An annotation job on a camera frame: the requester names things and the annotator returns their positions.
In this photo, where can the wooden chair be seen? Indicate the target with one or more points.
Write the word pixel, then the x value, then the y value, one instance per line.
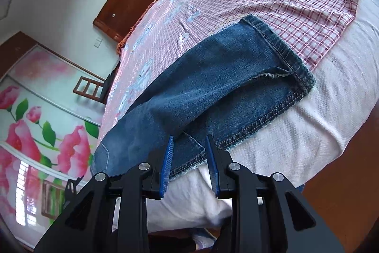
pixel 95 90

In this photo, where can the blue denim jeans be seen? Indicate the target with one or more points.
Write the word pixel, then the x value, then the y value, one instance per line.
pixel 229 86

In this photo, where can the pink plaid bed sheet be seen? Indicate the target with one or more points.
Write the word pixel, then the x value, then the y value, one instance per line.
pixel 171 27

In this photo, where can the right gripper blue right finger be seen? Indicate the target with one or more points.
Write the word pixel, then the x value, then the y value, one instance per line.
pixel 218 162

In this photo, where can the white wall switch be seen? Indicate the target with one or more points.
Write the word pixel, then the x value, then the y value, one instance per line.
pixel 98 42

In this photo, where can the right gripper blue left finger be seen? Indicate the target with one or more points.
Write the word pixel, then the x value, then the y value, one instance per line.
pixel 160 161

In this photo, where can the white mattress cover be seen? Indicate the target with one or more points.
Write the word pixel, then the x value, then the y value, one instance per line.
pixel 300 142

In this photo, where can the floral sliding wardrobe door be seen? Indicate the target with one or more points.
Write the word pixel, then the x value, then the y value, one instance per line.
pixel 48 136

